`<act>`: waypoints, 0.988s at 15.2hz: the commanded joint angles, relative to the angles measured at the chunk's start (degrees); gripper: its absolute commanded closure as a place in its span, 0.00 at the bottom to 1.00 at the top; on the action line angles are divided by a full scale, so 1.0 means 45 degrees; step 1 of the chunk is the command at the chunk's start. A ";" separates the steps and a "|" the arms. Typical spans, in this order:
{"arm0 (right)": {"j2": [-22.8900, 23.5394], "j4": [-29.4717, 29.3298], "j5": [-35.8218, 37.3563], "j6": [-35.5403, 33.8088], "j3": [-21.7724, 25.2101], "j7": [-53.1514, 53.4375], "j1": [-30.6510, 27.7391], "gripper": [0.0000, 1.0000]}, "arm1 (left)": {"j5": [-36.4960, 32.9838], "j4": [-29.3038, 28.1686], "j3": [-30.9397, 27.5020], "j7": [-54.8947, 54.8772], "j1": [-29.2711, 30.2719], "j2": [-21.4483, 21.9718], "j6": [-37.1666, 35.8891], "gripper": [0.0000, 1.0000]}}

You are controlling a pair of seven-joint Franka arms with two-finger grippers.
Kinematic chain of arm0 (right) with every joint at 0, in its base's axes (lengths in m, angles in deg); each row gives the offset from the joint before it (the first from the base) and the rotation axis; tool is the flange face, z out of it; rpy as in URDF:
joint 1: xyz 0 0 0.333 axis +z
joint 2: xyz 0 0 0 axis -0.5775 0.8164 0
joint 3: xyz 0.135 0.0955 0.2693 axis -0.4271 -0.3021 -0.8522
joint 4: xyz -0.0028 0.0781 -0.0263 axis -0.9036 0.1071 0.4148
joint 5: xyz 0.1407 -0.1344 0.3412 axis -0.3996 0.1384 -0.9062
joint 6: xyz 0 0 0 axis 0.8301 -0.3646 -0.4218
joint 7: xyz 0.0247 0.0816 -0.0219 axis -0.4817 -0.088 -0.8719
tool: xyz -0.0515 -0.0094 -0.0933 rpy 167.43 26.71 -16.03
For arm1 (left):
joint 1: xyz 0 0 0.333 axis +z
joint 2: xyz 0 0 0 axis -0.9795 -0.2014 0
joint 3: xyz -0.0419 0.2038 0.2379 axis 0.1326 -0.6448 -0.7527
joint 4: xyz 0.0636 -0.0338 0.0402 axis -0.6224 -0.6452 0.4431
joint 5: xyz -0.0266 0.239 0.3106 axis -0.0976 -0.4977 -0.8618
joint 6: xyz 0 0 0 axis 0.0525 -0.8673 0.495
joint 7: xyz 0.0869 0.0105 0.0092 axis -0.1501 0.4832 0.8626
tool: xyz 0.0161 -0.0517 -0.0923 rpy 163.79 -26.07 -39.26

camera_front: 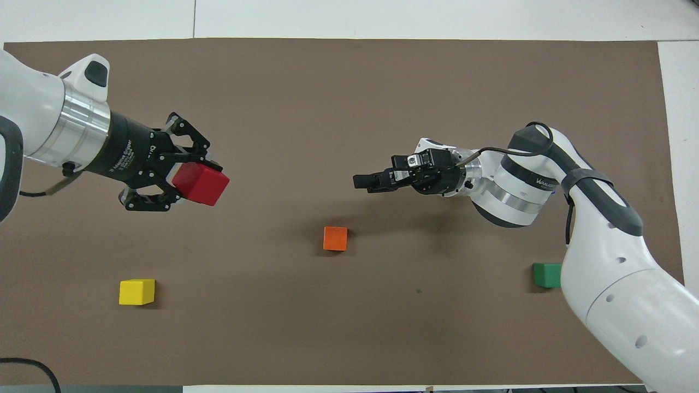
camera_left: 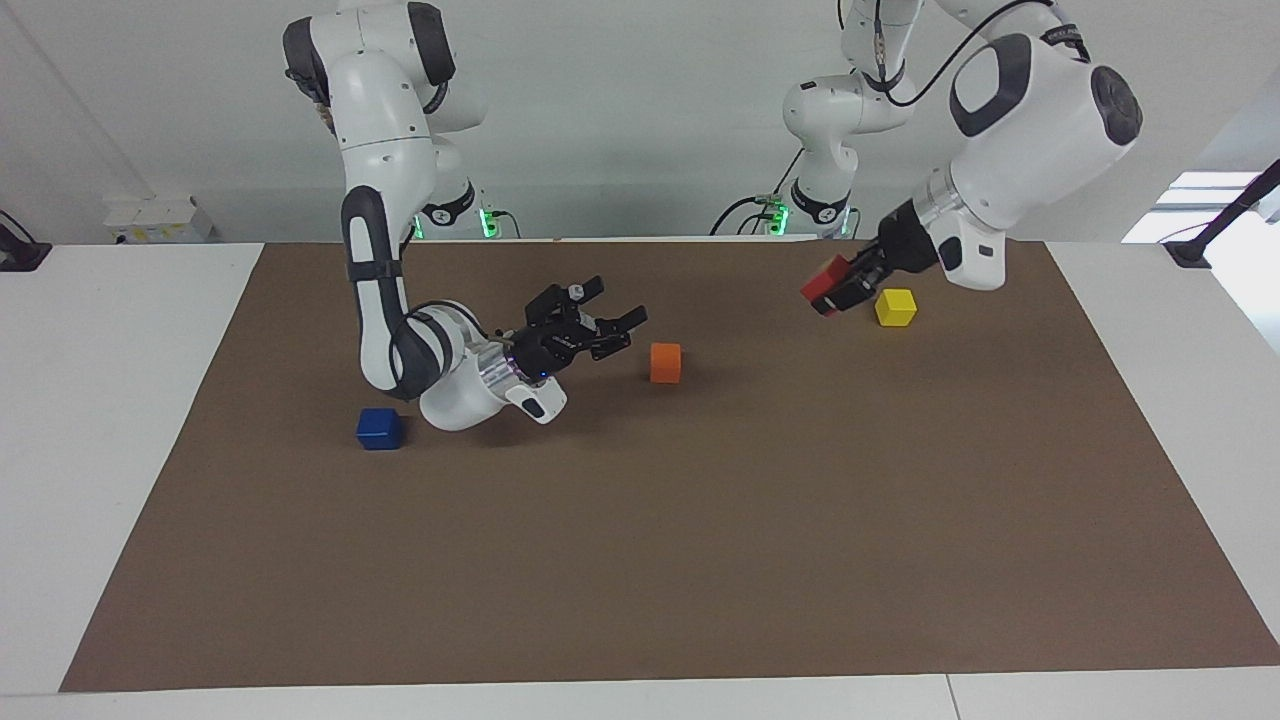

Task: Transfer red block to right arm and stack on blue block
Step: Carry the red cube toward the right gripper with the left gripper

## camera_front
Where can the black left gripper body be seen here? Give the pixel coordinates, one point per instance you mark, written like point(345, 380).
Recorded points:
point(125, 150)

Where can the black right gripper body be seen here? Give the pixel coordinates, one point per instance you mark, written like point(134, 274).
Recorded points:
point(437, 174)

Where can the red wooden block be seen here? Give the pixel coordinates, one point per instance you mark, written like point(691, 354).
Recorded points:
point(202, 185)

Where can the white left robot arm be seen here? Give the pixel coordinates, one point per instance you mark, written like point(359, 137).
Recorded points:
point(33, 109)

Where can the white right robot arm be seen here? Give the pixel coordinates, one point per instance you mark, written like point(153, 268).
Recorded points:
point(611, 284)

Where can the orange wooden block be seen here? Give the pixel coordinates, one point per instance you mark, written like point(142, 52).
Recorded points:
point(335, 239)

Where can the yellow wooden block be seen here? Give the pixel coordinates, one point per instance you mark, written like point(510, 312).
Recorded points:
point(136, 292)

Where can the green wooden block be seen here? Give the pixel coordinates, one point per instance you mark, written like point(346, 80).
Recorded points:
point(546, 275)

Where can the brown table mat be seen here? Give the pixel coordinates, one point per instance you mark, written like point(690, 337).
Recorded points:
point(349, 82)

